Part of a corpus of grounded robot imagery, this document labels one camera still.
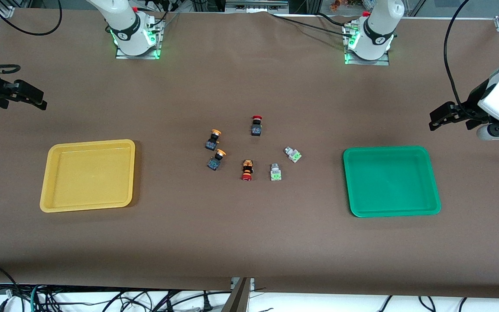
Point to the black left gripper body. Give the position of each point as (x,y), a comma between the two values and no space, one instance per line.
(470,105)

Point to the green pushbutton white body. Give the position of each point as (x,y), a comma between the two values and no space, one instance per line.
(276,173)
(293,154)

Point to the orange button switch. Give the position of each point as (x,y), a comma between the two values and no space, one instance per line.
(211,143)
(214,163)

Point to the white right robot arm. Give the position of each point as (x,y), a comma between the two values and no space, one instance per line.
(124,17)

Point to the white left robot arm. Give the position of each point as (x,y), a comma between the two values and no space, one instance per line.
(379,21)

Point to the green plastic tray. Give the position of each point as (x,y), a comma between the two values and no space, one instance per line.
(390,182)

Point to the yellow plastic tray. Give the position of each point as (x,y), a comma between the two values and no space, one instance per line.
(87,177)

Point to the red pushbutton black body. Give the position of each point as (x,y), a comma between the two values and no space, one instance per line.
(256,129)

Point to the red pushbutton orange contact block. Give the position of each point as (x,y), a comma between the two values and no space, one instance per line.
(247,170)

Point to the brown table cover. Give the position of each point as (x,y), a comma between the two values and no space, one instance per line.
(249,238)

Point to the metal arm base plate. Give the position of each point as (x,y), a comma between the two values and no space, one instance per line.
(375,63)
(145,56)

